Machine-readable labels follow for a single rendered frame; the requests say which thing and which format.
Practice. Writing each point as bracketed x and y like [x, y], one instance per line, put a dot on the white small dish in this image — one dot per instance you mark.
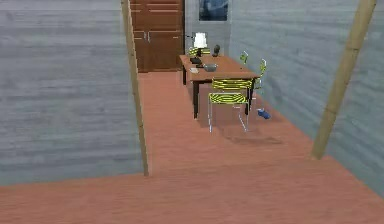
[194, 70]

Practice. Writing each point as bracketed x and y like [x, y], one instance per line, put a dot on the grey bowl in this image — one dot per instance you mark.
[210, 67]

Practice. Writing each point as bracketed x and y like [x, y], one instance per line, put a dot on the black small object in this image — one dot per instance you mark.
[195, 60]

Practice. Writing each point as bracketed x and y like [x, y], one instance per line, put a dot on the brown wooden dining table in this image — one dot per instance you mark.
[226, 68]

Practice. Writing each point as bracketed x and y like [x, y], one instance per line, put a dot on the dark grey statue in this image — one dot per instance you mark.
[216, 50]

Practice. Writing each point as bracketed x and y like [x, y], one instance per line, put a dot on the blue object on floor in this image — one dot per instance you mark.
[263, 114]

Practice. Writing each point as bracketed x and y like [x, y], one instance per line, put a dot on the white shade table lamp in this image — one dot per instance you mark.
[200, 41]

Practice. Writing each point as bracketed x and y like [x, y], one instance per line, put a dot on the brown wooden door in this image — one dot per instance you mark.
[158, 35]

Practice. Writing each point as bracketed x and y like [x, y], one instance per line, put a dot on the blue framed picture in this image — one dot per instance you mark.
[213, 9]

